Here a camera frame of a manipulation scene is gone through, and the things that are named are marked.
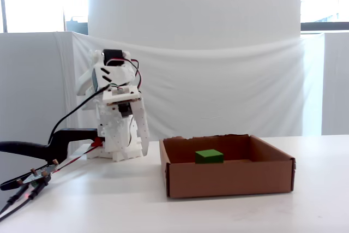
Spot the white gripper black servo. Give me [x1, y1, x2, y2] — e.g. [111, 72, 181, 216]
[106, 98, 150, 157]

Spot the green cube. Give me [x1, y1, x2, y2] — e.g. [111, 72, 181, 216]
[195, 148, 225, 164]

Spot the brown cardboard box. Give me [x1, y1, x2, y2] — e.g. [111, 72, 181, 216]
[159, 134, 297, 199]

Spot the white backdrop cloth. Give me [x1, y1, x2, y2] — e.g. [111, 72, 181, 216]
[53, 31, 327, 139]

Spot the black table clamp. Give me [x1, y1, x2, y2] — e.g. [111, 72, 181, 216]
[0, 128, 104, 192]

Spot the black controller circuit board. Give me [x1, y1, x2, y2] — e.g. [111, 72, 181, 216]
[16, 159, 59, 188]

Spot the dark object behind window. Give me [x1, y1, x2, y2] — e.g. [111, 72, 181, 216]
[66, 16, 88, 33]

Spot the white partition panel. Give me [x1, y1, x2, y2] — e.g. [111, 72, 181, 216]
[0, 32, 68, 146]
[321, 32, 349, 136]

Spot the dark window sill bar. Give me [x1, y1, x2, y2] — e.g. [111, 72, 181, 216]
[300, 21, 349, 35]

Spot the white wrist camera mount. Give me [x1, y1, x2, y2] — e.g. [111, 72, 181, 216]
[102, 85, 142, 107]

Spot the red black servo wire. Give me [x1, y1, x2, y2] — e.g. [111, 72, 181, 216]
[105, 57, 144, 93]

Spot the black camera cable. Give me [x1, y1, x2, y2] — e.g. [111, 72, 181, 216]
[48, 84, 111, 148]

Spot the red wire to controller board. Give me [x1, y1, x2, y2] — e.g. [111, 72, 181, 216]
[52, 145, 99, 175]

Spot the black plug cable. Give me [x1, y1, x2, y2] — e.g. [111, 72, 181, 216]
[0, 177, 51, 222]
[0, 184, 31, 214]

